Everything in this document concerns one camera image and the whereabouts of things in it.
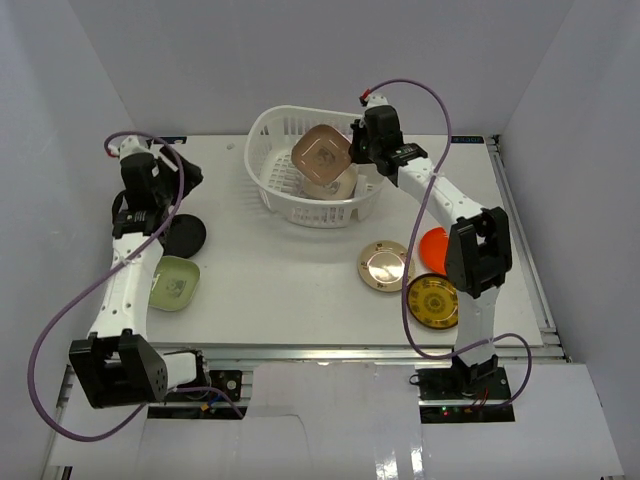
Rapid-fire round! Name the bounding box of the left blue corner label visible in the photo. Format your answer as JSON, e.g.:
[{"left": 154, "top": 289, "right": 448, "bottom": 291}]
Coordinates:
[{"left": 162, "top": 136, "right": 187, "bottom": 144}]

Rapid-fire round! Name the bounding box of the beige round calligraphy plate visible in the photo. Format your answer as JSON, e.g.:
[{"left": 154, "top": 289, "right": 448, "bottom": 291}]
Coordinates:
[{"left": 357, "top": 240, "right": 415, "bottom": 293}]

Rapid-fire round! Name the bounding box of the blue corner label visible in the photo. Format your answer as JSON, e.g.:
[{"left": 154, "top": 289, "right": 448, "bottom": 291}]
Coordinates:
[
  {"left": 451, "top": 135, "right": 485, "bottom": 144},
  {"left": 162, "top": 136, "right": 187, "bottom": 144}
]

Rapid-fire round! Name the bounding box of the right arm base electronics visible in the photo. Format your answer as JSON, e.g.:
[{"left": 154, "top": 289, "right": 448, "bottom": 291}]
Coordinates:
[{"left": 409, "top": 367, "right": 515, "bottom": 425}]

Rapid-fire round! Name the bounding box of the cream square panda plate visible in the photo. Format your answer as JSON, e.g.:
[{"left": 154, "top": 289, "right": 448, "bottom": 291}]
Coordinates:
[{"left": 302, "top": 165, "right": 358, "bottom": 201}]

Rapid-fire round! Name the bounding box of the white plastic dish basket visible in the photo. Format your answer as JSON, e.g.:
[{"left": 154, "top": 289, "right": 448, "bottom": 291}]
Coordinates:
[{"left": 244, "top": 105, "right": 387, "bottom": 229}]

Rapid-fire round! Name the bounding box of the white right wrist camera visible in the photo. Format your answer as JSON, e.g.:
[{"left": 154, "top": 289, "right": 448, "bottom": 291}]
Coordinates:
[{"left": 359, "top": 89, "right": 389, "bottom": 109}]

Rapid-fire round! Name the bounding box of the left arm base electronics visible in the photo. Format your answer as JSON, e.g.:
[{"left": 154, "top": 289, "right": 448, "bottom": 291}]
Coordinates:
[{"left": 147, "top": 369, "right": 248, "bottom": 420}]

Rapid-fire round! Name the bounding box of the brown yellow round plate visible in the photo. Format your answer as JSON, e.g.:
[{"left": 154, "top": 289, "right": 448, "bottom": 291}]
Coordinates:
[{"left": 406, "top": 273, "right": 459, "bottom": 330}]

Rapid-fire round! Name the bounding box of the tan square panda plate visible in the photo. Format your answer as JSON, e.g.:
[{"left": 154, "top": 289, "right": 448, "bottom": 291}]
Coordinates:
[{"left": 291, "top": 124, "right": 352, "bottom": 186}]

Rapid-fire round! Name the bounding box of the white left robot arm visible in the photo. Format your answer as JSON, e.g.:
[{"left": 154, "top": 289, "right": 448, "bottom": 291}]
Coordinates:
[{"left": 69, "top": 135, "right": 212, "bottom": 409}]

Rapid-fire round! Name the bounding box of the orange round plate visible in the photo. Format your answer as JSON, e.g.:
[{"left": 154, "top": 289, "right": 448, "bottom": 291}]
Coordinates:
[{"left": 419, "top": 227, "right": 449, "bottom": 276}]

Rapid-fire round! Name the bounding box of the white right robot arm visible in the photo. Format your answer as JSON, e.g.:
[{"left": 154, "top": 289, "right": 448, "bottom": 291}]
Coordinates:
[{"left": 350, "top": 105, "right": 513, "bottom": 399}]

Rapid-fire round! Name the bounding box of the green square panda plate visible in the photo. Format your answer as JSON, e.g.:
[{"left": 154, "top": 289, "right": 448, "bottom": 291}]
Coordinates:
[{"left": 149, "top": 256, "right": 201, "bottom": 312}]

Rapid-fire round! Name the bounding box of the black round plate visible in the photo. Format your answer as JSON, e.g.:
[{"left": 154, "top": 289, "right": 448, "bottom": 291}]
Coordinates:
[{"left": 164, "top": 214, "right": 207, "bottom": 259}]

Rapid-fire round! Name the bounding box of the right blue corner label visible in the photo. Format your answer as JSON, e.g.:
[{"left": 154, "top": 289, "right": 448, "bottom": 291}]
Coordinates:
[{"left": 451, "top": 135, "right": 485, "bottom": 144}]

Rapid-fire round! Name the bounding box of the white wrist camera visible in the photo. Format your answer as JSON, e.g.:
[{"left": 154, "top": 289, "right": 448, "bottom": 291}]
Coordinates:
[
  {"left": 106, "top": 135, "right": 150, "bottom": 160},
  {"left": 359, "top": 89, "right": 389, "bottom": 109}
]

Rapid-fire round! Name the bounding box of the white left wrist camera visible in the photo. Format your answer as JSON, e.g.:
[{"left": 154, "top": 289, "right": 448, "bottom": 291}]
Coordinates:
[{"left": 106, "top": 135, "right": 150, "bottom": 160}]

